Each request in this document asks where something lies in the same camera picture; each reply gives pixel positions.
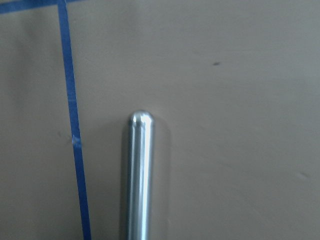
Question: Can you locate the steel muddler with black tip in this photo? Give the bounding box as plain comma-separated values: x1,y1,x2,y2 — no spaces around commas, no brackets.
126,110,155,240

